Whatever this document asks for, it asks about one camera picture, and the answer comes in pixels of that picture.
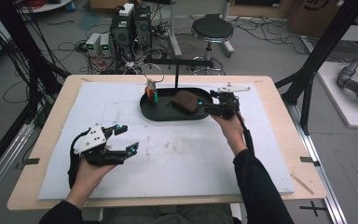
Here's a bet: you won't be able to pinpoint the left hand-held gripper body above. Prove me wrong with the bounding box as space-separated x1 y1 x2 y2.
73 123 129 167

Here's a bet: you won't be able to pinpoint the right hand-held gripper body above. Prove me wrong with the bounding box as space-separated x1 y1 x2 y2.
213 82 252 120

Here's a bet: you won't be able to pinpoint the brown pouch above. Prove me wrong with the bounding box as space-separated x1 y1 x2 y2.
170 90 200 115

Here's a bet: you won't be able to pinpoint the black hanger stand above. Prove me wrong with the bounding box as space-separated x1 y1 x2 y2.
143 58 214 90

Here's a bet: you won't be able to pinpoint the black oval tray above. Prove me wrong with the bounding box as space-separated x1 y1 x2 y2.
139 87 214 122

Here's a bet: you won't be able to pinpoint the metal key ring with keys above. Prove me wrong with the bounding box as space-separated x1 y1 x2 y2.
142 63 165 104

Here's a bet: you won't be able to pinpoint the person's right hand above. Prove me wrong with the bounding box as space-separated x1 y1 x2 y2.
211 114 249 157

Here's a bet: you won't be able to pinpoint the person's left hand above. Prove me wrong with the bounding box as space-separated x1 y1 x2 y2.
74 160 117 195

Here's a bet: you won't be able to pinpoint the white foam mat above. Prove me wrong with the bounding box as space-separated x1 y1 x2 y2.
36 81 296 201

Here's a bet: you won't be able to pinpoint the black tape mark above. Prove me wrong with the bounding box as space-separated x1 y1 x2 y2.
14 157 41 171

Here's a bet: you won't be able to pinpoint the white desk leg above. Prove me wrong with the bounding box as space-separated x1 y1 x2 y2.
219 0 236 59
167 0 184 59

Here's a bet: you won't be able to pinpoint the black round stool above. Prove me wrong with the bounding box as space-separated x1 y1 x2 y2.
187 13 235 77

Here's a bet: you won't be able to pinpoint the person's legs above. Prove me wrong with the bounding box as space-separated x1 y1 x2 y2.
100 203 235 224

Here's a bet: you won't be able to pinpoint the grey power supply unit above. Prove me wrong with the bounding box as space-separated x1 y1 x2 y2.
85 32 103 58
100 33 113 58

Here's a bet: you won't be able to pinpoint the black computer tower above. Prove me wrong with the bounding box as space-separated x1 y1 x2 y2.
109 12 135 63
132 5 153 51

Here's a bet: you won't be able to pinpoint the thin wooden stick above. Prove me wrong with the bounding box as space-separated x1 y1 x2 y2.
290 173 314 196

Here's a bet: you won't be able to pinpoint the white floor platform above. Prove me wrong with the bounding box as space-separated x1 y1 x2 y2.
316 61 358 130

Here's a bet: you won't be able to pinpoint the white box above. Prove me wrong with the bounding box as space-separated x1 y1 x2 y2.
117 3 135 18

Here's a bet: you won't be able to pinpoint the cardboard box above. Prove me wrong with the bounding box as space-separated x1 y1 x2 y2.
286 0 343 39

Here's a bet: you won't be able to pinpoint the white round table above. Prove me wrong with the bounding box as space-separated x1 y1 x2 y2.
18 0 73 14

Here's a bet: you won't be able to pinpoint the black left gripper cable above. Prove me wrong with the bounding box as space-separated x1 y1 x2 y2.
67 129 91 189

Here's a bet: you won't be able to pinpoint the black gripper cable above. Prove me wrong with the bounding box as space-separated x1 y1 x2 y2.
236 110 255 156
67 129 91 189

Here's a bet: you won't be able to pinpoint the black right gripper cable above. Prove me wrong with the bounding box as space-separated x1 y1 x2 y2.
236 110 255 156

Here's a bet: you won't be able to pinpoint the black frame post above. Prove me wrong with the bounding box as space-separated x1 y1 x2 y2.
0 0 72 127
274 0 358 135

